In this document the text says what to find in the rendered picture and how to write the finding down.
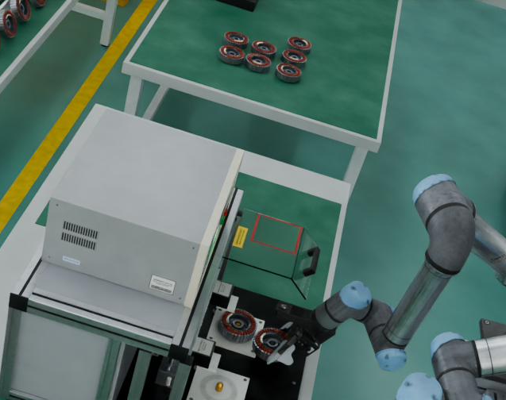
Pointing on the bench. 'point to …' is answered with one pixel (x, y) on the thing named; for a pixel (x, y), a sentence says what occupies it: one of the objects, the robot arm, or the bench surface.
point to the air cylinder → (166, 371)
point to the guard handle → (312, 261)
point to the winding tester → (141, 206)
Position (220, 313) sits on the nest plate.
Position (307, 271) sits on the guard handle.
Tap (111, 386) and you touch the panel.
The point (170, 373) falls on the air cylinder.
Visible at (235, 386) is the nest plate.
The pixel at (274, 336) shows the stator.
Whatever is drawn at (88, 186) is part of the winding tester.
